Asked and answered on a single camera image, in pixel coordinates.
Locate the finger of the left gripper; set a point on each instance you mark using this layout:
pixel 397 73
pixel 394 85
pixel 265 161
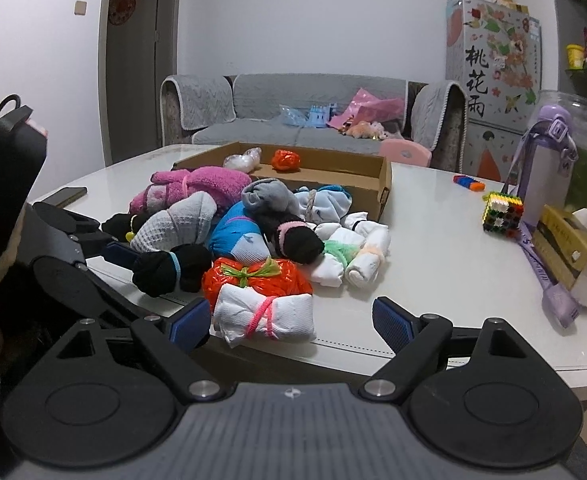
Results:
pixel 121 255
pixel 80 229

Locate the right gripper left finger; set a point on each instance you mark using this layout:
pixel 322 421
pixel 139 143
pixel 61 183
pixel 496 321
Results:
pixel 167 343

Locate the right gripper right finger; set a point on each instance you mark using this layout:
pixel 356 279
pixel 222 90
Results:
pixel 418 343

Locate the black sock bundle blue band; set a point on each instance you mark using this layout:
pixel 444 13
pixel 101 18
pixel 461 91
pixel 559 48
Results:
pixel 179 269

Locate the white cloth pink band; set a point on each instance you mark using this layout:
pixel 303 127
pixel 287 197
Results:
pixel 242 313

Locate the white waffle cloth bundle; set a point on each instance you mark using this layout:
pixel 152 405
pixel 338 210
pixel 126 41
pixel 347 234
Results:
pixel 188 221

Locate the white roll peach band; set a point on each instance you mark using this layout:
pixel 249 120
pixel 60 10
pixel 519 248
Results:
pixel 363 270

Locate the white cloth green band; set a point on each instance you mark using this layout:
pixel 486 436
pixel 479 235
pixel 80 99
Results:
pixel 341 245

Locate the pink fluffy towel bundle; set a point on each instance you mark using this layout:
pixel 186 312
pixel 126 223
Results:
pixel 166 188

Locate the black sock pink band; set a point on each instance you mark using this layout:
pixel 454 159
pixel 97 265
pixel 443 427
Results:
pixel 292 238

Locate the grey sock bundle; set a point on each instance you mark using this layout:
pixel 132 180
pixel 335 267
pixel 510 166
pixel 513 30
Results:
pixel 269 196

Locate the white cloth black band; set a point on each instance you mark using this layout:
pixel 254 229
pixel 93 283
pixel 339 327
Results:
pixel 350 221

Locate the light blue cloth bundle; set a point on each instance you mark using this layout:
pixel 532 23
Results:
pixel 327 204

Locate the person left hand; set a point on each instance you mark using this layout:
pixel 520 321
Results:
pixel 41 130

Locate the black smartphone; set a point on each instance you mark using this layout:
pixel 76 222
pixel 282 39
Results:
pixel 65 196

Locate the clear plastic bag bundle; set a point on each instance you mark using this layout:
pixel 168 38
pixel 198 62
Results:
pixel 247 162

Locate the colourful bead cube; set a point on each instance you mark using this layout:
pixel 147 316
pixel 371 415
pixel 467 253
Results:
pixel 502 214

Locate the red blue orange blocks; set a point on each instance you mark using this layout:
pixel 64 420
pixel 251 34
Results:
pixel 469 182

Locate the brown cardboard box tray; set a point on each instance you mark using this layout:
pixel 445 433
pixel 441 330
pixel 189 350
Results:
pixel 366 177

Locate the yellow tissue box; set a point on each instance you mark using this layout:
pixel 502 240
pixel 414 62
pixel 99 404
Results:
pixel 560 240

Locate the small orange bag bundle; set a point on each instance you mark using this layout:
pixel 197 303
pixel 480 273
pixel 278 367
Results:
pixel 286 161

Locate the purple water bottle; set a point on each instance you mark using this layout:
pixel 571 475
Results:
pixel 545 159

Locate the plush toy pile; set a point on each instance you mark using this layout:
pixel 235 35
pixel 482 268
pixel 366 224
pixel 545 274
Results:
pixel 367 130

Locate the dark wooden door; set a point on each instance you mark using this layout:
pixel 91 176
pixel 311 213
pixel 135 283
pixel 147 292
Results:
pixel 140 53

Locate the pink plastic bag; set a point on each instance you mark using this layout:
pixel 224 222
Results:
pixel 365 107

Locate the grey covered sofa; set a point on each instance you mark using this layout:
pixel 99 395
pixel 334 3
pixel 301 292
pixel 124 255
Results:
pixel 272 109

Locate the blue toy castle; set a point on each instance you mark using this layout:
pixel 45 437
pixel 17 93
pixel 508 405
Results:
pixel 320 115

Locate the decorated refrigerator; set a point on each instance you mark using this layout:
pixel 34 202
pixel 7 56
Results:
pixel 494 52

